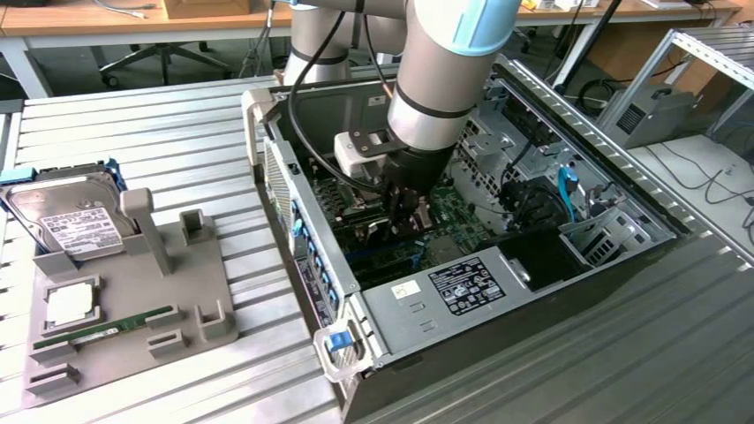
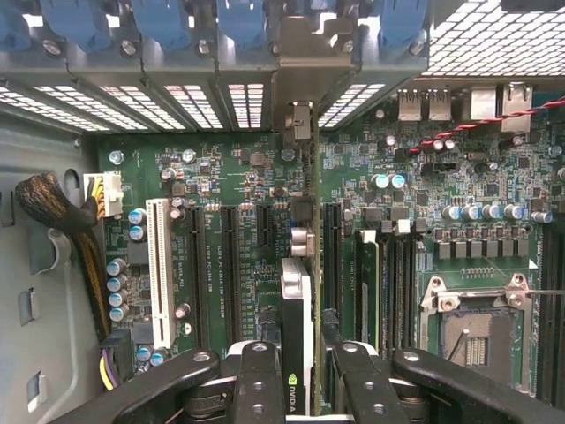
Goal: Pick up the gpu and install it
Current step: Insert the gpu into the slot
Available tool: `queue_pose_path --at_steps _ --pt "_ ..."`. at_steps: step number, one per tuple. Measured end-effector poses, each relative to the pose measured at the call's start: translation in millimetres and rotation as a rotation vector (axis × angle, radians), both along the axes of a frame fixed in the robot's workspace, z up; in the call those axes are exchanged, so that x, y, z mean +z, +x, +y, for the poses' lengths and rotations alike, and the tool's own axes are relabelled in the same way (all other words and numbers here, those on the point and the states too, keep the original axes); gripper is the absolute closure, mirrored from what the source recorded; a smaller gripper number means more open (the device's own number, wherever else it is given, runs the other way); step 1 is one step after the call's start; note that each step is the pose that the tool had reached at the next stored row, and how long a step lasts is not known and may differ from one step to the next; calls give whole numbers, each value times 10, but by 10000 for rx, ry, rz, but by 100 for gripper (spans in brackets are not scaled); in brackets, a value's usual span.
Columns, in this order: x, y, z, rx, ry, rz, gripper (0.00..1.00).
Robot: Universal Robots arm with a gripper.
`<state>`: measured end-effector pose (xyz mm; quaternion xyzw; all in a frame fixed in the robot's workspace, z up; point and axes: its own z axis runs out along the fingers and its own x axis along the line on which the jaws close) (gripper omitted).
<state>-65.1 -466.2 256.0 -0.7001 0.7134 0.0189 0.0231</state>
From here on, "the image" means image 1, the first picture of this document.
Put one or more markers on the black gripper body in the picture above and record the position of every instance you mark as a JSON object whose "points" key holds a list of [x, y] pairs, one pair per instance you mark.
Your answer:
{"points": [[418, 172]]}

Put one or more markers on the graphics card with fan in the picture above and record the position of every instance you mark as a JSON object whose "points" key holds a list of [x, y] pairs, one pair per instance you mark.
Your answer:
{"points": [[377, 232]]}

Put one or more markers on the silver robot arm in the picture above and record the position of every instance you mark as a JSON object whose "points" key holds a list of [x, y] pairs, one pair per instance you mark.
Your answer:
{"points": [[436, 79]]}

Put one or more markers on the CPU socket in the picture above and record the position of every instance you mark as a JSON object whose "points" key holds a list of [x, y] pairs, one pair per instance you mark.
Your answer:
{"points": [[360, 196]]}

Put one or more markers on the green motherboard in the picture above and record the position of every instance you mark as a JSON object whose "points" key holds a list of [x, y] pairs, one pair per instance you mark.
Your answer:
{"points": [[460, 207]]}

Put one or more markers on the RAM stick with black chips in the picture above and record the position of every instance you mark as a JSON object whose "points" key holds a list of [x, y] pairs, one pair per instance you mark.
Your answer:
{"points": [[354, 219]]}

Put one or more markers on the silver chipset heat sink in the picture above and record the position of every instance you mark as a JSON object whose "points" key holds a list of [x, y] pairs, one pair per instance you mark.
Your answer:
{"points": [[448, 248]]}

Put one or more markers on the blue plastic retainer bar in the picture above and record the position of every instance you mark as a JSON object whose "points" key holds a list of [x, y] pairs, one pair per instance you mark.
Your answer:
{"points": [[298, 221]]}

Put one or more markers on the blue slot latch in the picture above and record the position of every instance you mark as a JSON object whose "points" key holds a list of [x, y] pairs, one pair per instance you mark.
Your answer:
{"points": [[314, 250], [334, 300], [329, 282], [321, 266]]}

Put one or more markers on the grey power supply unit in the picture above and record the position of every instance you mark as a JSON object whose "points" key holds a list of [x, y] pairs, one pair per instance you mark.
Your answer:
{"points": [[401, 318]]}

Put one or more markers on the metal disk bay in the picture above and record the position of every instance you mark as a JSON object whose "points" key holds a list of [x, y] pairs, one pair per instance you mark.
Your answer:
{"points": [[601, 245]]}

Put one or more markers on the open grey PC case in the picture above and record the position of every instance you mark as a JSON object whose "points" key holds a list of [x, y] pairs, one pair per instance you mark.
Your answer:
{"points": [[448, 366]]}

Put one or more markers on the grey computer tower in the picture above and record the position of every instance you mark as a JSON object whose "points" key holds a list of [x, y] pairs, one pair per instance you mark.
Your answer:
{"points": [[660, 119]]}

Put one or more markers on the grey parts rack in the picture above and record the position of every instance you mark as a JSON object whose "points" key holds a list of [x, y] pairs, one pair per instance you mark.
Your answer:
{"points": [[130, 287]]}

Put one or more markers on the black office chair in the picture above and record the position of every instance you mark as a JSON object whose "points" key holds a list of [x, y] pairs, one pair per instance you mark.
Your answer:
{"points": [[162, 57]]}

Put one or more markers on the cardboard box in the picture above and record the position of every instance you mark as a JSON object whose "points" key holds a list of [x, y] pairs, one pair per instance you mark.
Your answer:
{"points": [[206, 9]]}

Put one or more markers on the hard disk in blue caddy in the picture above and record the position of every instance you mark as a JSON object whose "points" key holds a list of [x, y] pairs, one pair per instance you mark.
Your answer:
{"points": [[71, 221]]}

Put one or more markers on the green RAM stick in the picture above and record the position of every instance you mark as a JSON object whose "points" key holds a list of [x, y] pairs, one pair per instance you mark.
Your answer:
{"points": [[106, 329]]}

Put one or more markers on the silver CPU chip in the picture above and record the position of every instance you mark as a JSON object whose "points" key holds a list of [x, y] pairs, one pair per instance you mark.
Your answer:
{"points": [[73, 305]]}

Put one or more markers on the wooden desk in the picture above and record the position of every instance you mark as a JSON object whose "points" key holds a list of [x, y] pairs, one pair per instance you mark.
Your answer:
{"points": [[59, 24]]}

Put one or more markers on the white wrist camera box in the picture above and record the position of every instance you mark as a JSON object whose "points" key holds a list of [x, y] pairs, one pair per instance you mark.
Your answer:
{"points": [[350, 159]]}

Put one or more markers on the aluminium frame rack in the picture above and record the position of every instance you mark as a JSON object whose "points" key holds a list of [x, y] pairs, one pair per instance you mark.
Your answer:
{"points": [[719, 48]]}

